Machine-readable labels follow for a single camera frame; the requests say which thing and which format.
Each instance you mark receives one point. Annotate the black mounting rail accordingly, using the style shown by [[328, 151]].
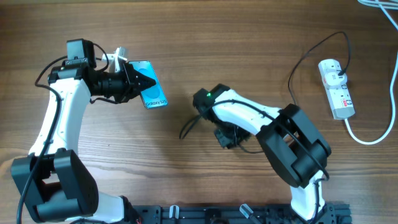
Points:
[[269, 214]]

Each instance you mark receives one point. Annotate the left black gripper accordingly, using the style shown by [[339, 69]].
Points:
[[131, 88]]

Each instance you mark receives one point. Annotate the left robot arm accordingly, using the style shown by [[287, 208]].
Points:
[[54, 184]]

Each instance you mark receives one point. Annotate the white power strip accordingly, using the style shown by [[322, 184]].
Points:
[[336, 89]]

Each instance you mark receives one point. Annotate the blue Galaxy smartphone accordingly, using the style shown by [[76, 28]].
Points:
[[154, 96]]

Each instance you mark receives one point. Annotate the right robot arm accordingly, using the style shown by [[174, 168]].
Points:
[[294, 147]]

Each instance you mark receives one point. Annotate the white USB charger plug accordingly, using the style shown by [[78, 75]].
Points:
[[334, 80]]

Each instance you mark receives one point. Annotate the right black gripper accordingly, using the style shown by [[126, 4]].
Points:
[[231, 142]]

